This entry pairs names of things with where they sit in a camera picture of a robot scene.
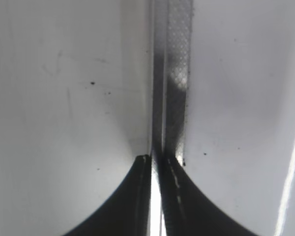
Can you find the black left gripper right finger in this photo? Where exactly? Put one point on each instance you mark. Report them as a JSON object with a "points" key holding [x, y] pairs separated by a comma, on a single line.
{"points": [[187, 211]]}

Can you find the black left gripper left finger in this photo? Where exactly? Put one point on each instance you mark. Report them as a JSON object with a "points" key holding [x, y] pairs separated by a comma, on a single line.
{"points": [[125, 212]]}

